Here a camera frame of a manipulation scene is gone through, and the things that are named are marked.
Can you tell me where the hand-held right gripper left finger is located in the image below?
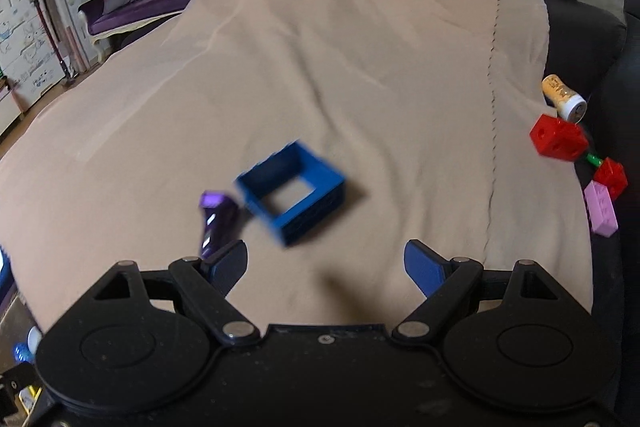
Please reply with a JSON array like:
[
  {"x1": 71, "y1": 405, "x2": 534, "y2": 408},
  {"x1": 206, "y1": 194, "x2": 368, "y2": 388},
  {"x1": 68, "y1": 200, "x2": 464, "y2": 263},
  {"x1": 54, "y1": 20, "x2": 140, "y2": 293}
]
[{"x1": 90, "y1": 239, "x2": 261, "y2": 348}]

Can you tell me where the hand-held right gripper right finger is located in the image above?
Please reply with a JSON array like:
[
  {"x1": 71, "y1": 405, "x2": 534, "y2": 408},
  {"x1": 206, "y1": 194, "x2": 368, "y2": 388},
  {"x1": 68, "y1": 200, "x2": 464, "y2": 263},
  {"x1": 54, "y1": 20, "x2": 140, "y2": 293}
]
[{"x1": 392, "y1": 239, "x2": 553, "y2": 348}]

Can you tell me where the purple car charger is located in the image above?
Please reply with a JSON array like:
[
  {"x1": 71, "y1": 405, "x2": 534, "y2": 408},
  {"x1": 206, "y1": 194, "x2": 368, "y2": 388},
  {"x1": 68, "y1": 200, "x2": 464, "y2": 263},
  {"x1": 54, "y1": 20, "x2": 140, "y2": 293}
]
[{"x1": 198, "y1": 191, "x2": 240, "y2": 260}]

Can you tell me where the blue square frame block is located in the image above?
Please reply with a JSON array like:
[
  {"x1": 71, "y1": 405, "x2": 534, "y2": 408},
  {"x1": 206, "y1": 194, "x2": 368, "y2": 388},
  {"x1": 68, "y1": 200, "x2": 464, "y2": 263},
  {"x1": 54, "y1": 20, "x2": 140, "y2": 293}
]
[{"x1": 235, "y1": 139, "x2": 348, "y2": 249}]

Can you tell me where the red plastic cube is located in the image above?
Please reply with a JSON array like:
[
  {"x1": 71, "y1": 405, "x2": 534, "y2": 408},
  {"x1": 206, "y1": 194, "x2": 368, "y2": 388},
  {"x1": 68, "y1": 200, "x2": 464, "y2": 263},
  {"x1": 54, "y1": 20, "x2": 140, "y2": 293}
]
[{"x1": 530, "y1": 114, "x2": 590, "y2": 162}]

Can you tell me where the pink studded brick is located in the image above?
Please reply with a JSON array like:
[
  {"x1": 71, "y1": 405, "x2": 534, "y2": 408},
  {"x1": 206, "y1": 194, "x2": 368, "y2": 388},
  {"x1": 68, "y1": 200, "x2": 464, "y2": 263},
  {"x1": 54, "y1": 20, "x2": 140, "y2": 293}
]
[{"x1": 584, "y1": 181, "x2": 620, "y2": 238}]

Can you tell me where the beige blanket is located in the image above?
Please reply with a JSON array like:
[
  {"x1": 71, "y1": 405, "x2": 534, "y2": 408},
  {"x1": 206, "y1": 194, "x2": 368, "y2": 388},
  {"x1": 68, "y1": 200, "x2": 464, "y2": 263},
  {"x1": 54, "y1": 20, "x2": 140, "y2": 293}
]
[{"x1": 0, "y1": 0, "x2": 596, "y2": 343}]

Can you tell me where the red studded brick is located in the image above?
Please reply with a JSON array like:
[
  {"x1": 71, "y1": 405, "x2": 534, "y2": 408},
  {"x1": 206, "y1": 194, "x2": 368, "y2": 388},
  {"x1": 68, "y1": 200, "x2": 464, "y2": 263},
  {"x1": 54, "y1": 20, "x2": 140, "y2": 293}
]
[{"x1": 592, "y1": 158, "x2": 628, "y2": 200}]

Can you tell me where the small yellow white bottle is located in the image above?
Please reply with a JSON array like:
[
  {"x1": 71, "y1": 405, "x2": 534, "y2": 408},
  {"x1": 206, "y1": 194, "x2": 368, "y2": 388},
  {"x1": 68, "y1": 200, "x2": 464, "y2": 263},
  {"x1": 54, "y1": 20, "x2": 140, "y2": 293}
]
[{"x1": 541, "y1": 74, "x2": 587, "y2": 122}]

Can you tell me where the black armchair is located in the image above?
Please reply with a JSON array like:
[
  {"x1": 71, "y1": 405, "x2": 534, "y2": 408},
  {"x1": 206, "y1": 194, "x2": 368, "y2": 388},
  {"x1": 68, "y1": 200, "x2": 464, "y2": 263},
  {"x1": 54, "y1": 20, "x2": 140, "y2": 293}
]
[{"x1": 542, "y1": 0, "x2": 640, "y2": 413}]

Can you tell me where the white drawer cabinet with drawings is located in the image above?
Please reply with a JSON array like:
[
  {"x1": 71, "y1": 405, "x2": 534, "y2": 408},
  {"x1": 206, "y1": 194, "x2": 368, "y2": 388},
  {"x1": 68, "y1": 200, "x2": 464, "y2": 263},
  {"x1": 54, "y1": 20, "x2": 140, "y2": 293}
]
[{"x1": 0, "y1": 0, "x2": 63, "y2": 112}]

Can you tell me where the red stick vacuum cleaner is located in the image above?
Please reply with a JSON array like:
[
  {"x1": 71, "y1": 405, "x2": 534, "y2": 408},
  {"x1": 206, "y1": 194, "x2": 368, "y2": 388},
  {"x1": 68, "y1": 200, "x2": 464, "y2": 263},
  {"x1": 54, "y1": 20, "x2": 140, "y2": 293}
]
[{"x1": 17, "y1": 0, "x2": 78, "y2": 88}]

